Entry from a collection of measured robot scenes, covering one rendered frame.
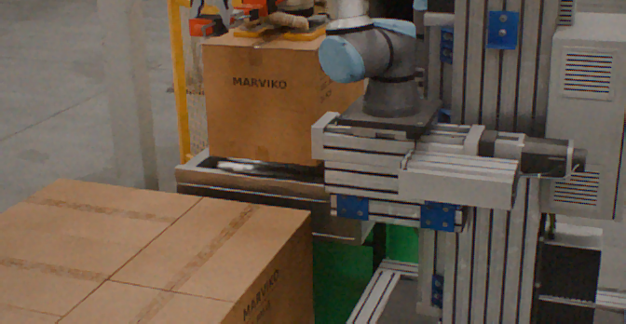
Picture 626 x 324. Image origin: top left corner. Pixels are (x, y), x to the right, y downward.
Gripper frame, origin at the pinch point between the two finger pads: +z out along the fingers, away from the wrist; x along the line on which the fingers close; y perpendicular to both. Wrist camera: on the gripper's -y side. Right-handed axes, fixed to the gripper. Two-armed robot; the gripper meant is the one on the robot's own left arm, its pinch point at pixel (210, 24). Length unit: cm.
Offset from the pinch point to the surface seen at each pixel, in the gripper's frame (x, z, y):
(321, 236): -22, 78, 32
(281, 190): -8, 63, 32
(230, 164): 23, 66, 54
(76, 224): 48, 67, -8
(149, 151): 93, 89, 108
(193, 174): 26, 62, 31
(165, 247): 12, 66, -13
